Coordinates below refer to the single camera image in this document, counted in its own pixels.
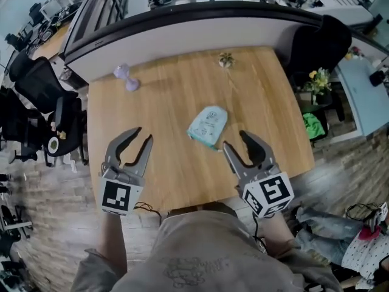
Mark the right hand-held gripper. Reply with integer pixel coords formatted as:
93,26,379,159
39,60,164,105
222,130,296,219

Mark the pale blue table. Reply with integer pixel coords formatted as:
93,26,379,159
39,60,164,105
333,55,389,138

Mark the small potted plant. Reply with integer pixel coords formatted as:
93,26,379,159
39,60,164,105
218,51,236,69

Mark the lilac hourglass-shaped ornament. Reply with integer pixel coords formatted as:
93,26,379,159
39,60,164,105
112,63,141,92

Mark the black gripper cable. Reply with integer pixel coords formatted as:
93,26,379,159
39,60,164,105
133,201,164,225
252,215,270,257

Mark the green cloth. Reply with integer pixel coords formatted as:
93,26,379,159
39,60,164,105
301,112,326,141

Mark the person's right forearm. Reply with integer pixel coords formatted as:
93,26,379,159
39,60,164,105
260,209,297,256

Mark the white partition with black rail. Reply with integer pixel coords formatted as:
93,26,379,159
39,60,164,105
61,0,389,82

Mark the person's left forearm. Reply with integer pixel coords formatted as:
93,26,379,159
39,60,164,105
97,213,129,274

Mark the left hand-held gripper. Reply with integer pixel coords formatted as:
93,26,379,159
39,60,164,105
98,127,154,217

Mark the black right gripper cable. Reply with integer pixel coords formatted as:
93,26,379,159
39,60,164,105
252,215,270,257

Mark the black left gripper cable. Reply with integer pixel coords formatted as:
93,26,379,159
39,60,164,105
133,201,164,225

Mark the yellow flower plant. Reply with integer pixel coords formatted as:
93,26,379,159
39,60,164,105
303,66,332,97

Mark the white round bowl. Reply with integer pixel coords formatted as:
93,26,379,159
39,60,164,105
47,136,60,155

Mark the person's beige printed shirt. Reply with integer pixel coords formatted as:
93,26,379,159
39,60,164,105
71,203,345,292

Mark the colourful flower bunch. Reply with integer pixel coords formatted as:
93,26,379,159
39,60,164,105
345,45,366,61

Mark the light blue cloth pouch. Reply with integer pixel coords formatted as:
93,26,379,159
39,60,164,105
186,105,229,152

